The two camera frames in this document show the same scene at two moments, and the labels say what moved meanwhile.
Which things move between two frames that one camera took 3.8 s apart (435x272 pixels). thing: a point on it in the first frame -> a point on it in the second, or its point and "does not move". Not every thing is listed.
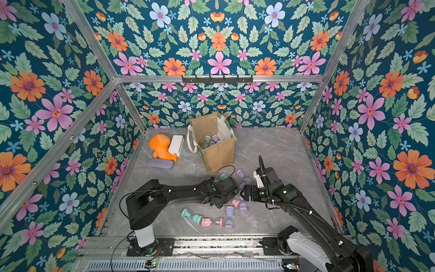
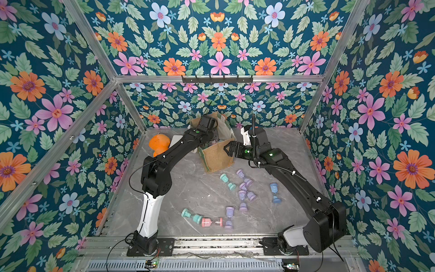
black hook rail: [217, 80] does not move
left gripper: [232, 194] -> [212, 129]
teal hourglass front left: [197, 219] does not move
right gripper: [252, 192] -> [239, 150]
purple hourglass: [241, 174] does not move
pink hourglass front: [207, 222] does not move
